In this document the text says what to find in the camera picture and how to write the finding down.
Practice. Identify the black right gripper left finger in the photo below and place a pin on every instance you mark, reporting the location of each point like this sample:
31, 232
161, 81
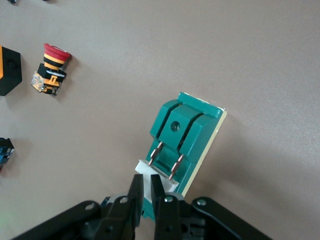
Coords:
136, 197

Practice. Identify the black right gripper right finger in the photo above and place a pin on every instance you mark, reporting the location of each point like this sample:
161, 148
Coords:
165, 220

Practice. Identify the red emergency stop button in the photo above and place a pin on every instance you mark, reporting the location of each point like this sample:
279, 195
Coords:
51, 67

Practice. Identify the red push button switch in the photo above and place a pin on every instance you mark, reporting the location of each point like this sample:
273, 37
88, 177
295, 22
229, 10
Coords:
5, 150

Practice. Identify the orange button enclosure box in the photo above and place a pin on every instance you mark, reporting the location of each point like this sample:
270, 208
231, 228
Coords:
8, 72

